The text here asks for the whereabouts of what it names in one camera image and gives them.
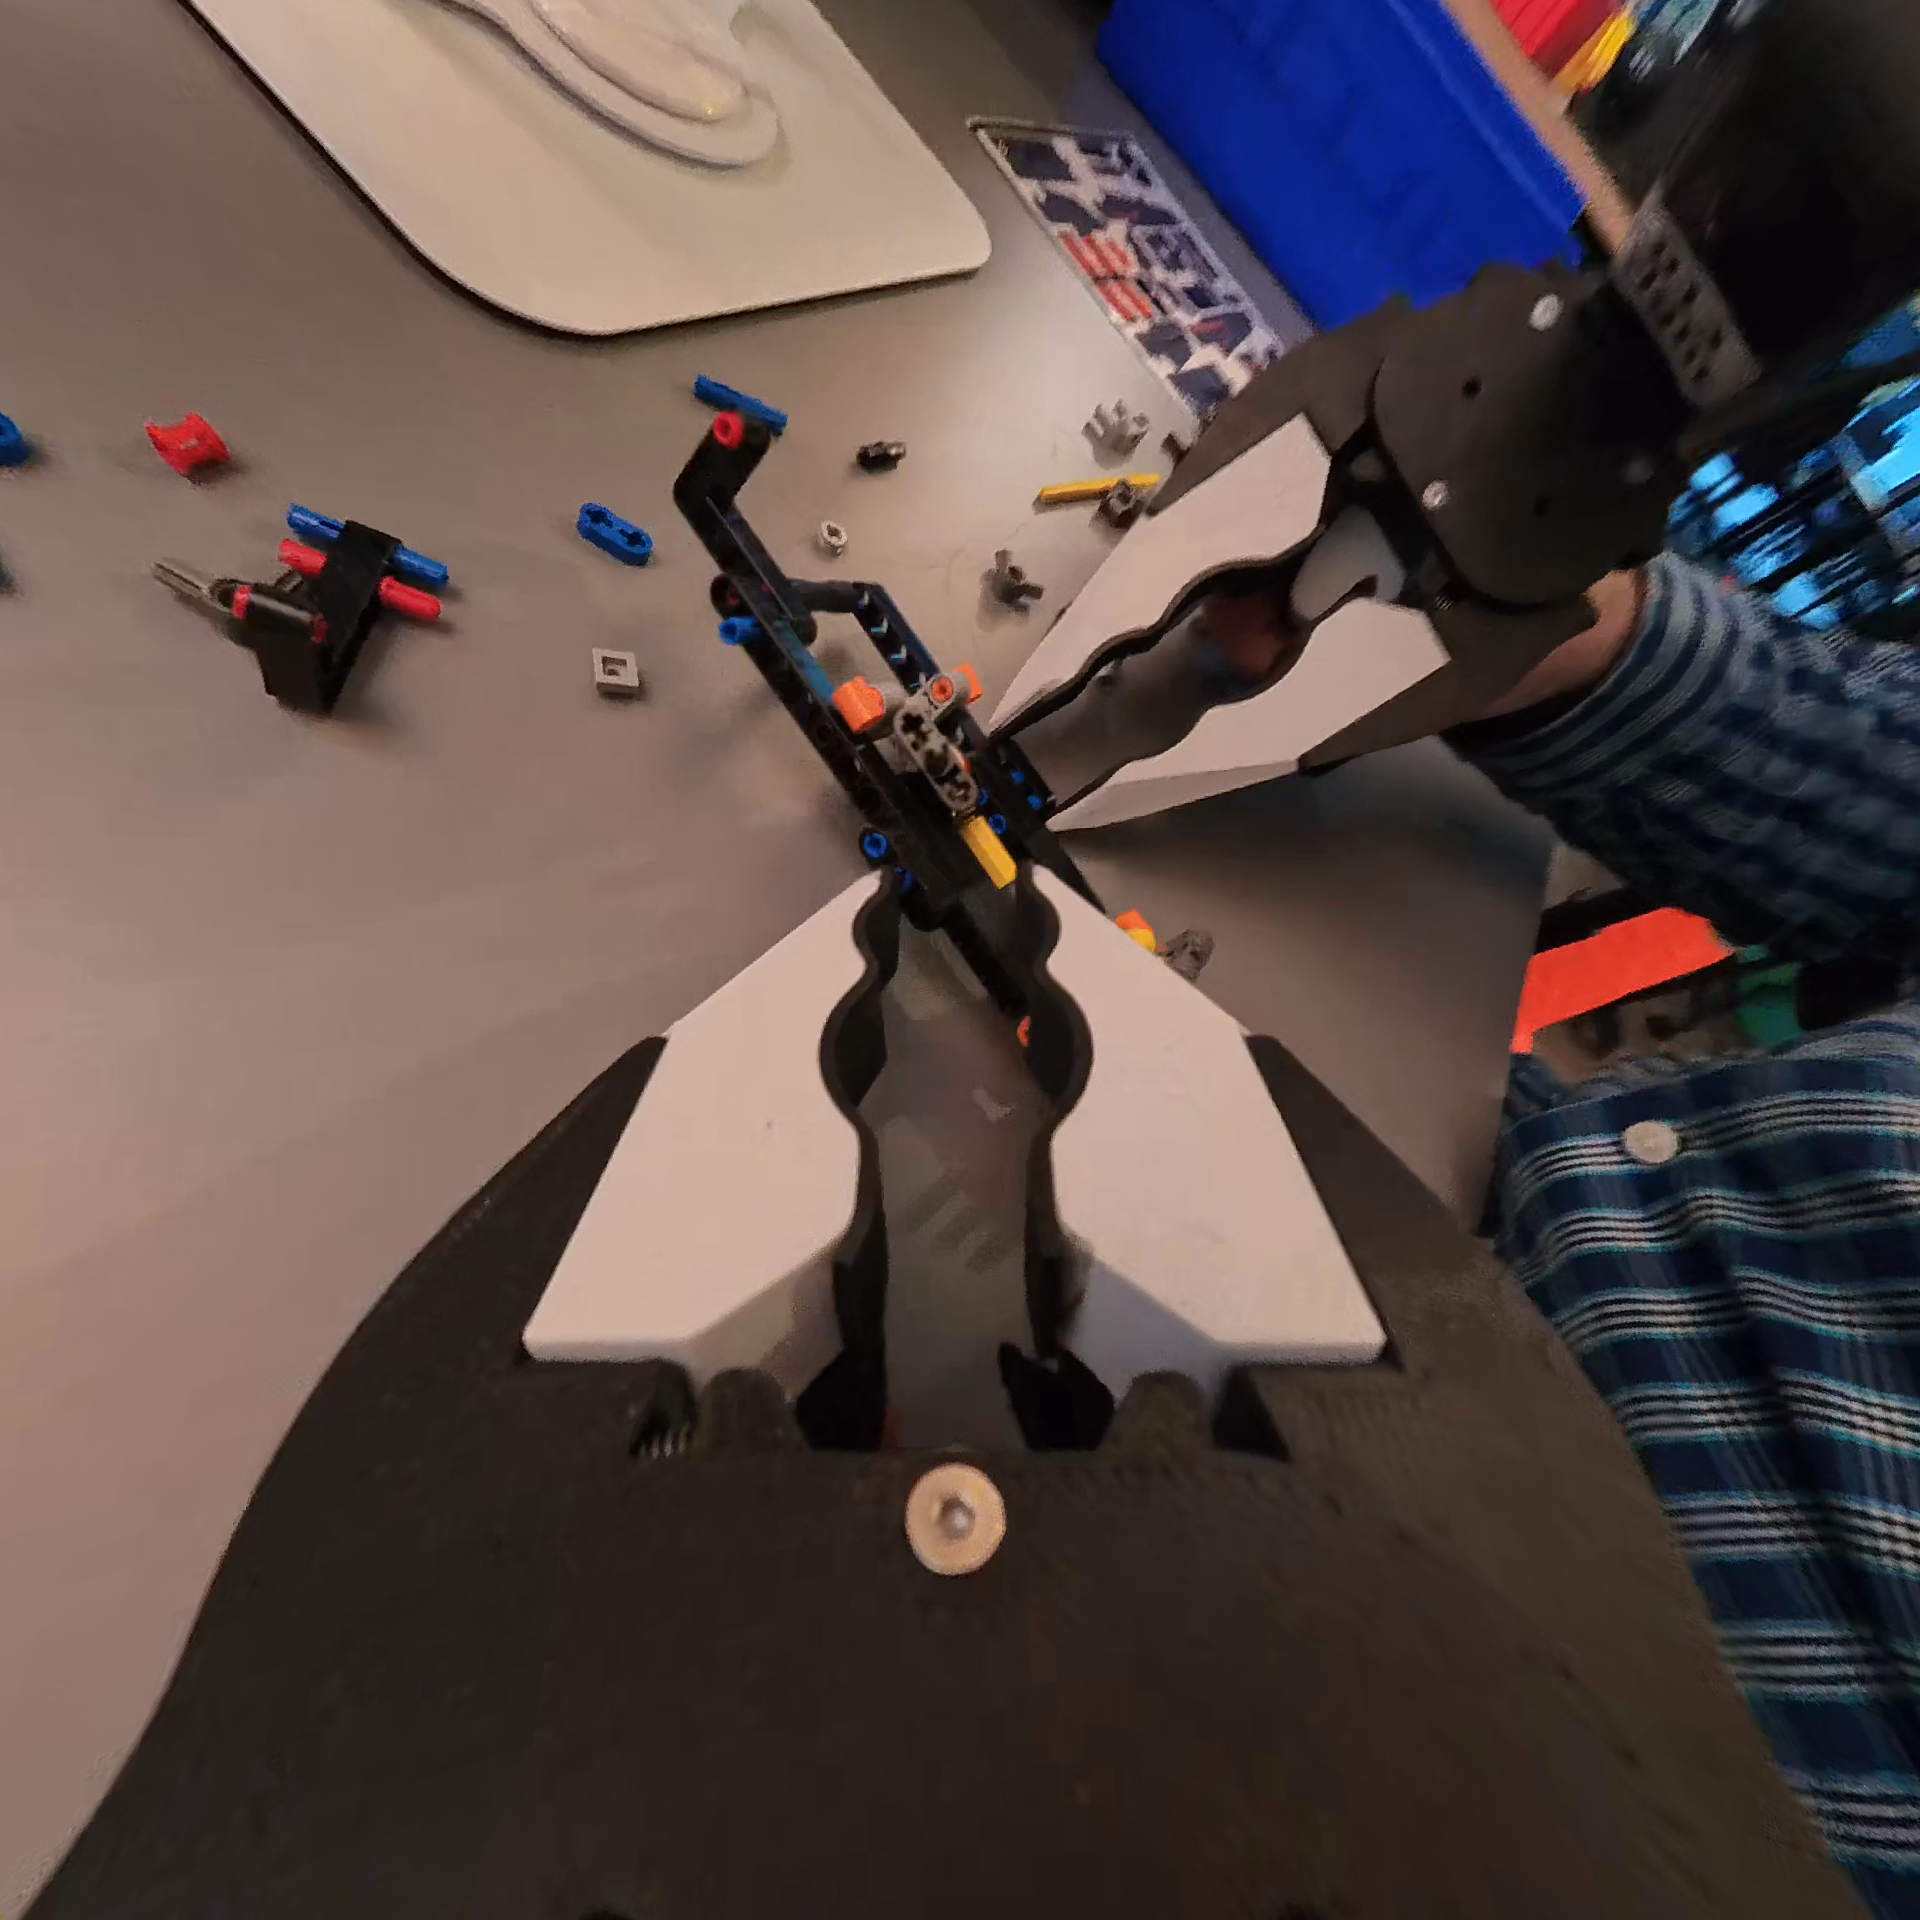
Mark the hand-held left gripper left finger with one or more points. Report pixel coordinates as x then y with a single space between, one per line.
721 1193

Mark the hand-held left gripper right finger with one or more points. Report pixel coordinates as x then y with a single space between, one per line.
1191 1193

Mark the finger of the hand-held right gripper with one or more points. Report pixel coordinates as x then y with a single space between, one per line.
1216 527
1290 722

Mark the lego vehicle chassis assembly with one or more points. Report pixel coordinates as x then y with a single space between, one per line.
933 735

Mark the person's right forearm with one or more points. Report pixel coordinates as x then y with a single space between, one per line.
1729 757

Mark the grey joined lego connectors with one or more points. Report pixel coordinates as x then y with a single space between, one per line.
1126 498

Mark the yellow lego axle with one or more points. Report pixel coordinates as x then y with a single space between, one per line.
1069 497

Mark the grey three-pronged lego connector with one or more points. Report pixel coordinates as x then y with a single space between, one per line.
1013 583

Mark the lego sticker sheet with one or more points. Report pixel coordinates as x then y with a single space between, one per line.
1145 269

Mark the black lego pin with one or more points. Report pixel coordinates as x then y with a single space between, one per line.
880 453

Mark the blue long lego pin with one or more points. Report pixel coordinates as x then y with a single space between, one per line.
735 402

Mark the grey square lego piece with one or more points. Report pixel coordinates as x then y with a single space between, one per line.
617 678

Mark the black angled lego subassembly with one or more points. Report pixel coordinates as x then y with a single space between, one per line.
326 601

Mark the red lego bush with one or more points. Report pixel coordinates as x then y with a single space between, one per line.
183 450

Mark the person's right hand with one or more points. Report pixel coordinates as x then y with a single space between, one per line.
1616 611

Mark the blue storage bin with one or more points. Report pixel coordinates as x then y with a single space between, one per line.
1340 141

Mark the orange object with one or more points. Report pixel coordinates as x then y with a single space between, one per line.
1621 961

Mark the blue plaid shirt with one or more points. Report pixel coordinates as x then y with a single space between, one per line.
1729 1427

